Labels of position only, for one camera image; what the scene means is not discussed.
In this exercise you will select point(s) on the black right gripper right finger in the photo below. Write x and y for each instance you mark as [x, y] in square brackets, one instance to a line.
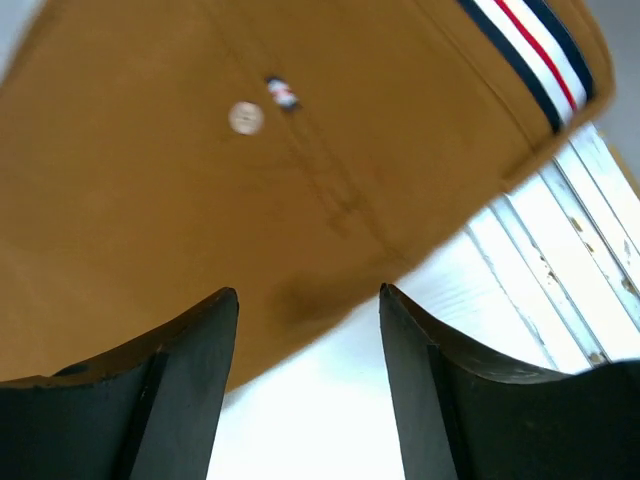
[466, 411]

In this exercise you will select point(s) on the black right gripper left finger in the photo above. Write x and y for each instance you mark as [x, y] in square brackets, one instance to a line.
[147, 409]

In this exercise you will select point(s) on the brown trousers with striped trim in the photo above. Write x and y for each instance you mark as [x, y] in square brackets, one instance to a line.
[301, 152]

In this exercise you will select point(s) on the aluminium frame rail right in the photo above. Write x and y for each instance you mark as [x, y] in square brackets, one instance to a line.
[564, 248]

